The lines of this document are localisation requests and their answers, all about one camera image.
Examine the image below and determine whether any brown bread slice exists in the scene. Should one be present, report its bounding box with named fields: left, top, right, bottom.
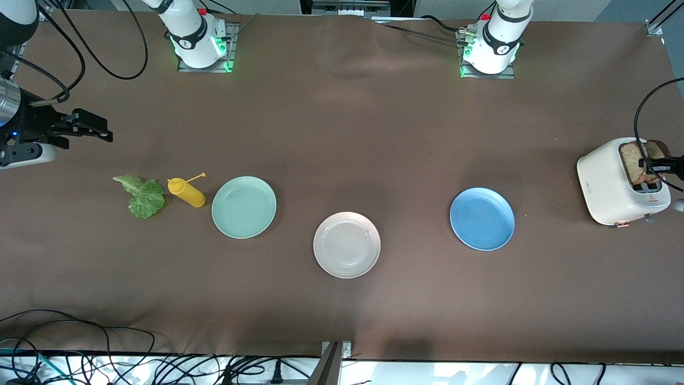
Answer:
left=620, top=141, right=650, bottom=186
left=644, top=139, right=672, bottom=178

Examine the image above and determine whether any green lettuce leaf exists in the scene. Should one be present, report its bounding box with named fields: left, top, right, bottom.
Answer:
left=113, top=174, right=166, bottom=219

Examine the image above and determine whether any yellow mustard squeeze bottle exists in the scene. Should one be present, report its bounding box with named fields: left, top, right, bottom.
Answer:
left=167, top=172, right=207, bottom=209

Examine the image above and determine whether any green plate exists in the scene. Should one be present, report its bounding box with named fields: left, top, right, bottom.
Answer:
left=211, top=176, right=278, bottom=239

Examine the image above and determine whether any blue plate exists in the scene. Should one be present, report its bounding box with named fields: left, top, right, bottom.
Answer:
left=449, top=187, right=516, bottom=251

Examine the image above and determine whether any beige plate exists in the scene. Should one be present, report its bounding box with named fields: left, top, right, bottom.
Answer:
left=313, top=212, right=382, bottom=279

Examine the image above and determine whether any cream white toaster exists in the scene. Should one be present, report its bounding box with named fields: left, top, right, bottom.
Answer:
left=576, top=137, right=672, bottom=228

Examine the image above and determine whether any brown tablecloth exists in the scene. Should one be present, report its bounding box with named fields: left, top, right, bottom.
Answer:
left=0, top=10, right=684, bottom=365

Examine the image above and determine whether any black equipment box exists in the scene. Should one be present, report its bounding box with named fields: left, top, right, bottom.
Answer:
left=299, top=0, right=415, bottom=18

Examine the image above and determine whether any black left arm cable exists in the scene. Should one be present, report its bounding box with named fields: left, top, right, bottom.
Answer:
left=633, top=78, right=684, bottom=193

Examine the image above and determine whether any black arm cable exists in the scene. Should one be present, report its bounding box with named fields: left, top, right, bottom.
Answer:
left=633, top=78, right=684, bottom=193
left=0, top=0, right=149, bottom=105

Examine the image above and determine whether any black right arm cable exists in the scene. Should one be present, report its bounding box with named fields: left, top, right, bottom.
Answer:
left=0, top=0, right=149, bottom=105

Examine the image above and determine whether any aluminium frame profile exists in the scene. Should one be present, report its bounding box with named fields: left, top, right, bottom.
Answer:
left=643, top=0, right=684, bottom=36
left=6, top=40, right=27, bottom=75

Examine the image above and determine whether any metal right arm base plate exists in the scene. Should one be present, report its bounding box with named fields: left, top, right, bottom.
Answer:
left=176, top=21, right=239, bottom=74

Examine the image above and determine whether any black looping floor cable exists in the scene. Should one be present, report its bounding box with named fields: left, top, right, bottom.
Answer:
left=0, top=309, right=157, bottom=385

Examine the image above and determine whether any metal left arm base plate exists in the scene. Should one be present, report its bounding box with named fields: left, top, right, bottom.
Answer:
left=460, top=29, right=517, bottom=80

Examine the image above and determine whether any teal cable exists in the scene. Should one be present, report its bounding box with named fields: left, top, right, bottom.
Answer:
left=0, top=348, right=60, bottom=382

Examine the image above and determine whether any black cable on table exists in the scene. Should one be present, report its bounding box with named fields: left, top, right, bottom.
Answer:
left=369, top=15, right=473, bottom=46

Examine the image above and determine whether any grey metal bracket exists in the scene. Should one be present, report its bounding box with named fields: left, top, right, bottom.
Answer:
left=317, top=341, right=353, bottom=385

